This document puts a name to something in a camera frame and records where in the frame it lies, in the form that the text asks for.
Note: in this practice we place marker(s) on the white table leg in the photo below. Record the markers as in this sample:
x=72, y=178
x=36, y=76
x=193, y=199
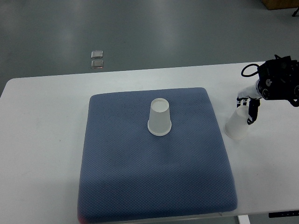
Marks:
x=243, y=219

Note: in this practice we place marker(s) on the white paper cup on mat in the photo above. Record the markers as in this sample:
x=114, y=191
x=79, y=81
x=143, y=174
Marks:
x=159, y=123

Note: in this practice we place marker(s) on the black table control panel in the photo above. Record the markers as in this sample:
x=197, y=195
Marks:
x=292, y=213

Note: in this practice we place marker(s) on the blue textured cushion mat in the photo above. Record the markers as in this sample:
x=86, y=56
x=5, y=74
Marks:
x=127, y=173

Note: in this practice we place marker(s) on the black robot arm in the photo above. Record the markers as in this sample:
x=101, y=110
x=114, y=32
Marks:
x=278, y=79

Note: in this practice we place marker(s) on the upper metal floor plate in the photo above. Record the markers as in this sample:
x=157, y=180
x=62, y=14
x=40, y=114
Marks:
x=97, y=54

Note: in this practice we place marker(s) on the black white robotic hand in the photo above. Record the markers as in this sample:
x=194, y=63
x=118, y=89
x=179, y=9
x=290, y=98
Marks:
x=252, y=95

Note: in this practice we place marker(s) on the black tripod leg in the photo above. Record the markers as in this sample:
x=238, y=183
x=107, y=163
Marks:
x=295, y=12

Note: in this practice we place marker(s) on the brown cardboard box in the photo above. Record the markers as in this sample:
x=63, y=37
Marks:
x=280, y=4

